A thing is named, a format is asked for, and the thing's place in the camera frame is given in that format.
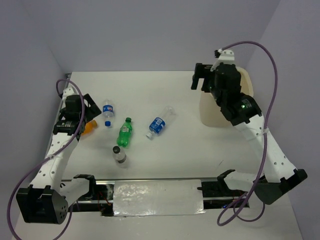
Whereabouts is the clear bottle blue label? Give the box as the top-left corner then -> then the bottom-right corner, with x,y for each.
145,106 -> 176,140

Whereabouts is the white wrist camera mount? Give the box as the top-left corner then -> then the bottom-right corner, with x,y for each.
62,86 -> 77,101
210,48 -> 235,72

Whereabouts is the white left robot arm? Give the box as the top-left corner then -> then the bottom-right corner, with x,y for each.
16,93 -> 101,224

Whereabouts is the clear Pepsi-label bottle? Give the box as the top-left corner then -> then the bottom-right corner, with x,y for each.
102,99 -> 115,128

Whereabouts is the green soda bottle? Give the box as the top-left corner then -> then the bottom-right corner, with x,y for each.
116,117 -> 133,148

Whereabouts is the beige plastic bin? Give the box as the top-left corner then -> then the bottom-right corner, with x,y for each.
199,67 -> 261,128

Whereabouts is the clear bottle black cap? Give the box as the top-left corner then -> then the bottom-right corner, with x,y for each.
112,145 -> 129,169

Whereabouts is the orange juice bottle lying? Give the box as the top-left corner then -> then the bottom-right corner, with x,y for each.
81,120 -> 98,136

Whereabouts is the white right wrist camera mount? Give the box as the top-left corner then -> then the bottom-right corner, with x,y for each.
210,48 -> 235,72

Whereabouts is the metal rail with electronics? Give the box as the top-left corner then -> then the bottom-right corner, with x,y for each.
73,179 -> 243,217

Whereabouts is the silver foil sheet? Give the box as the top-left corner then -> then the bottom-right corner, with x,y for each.
113,179 -> 205,217

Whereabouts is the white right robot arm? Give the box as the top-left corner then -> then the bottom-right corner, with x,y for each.
191,63 -> 308,205

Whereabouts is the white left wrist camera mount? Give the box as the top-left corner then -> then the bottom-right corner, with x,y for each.
62,86 -> 77,101

